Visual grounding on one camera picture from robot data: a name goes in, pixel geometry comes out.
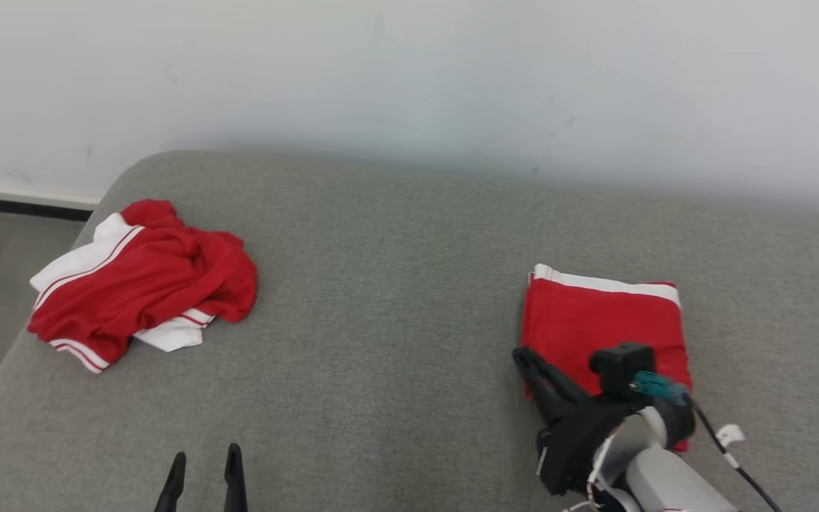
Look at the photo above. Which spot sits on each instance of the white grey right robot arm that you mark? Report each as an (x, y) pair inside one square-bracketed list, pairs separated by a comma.
[(658, 476)]

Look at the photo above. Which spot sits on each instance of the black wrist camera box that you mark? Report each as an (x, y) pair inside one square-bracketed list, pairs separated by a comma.
[(619, 366)]

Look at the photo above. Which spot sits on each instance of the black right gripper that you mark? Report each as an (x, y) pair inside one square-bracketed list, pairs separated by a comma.
[(580, 441)]

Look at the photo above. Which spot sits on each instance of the black skirting strip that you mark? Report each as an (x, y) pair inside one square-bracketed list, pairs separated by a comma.
[(18, 207)]

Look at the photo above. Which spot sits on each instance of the red garment wide white band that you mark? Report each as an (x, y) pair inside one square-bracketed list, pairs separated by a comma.
[(594, 320)]

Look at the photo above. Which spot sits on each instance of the grey fabric sofa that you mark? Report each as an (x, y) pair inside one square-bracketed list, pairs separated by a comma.
[(381, 284)]

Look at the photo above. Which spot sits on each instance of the red garment white striped sleeves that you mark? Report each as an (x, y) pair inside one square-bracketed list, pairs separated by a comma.
[(153, 284)]

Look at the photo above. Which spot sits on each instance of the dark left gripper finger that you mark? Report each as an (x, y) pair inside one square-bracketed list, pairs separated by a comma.
[(171, 487), (235, 480)]

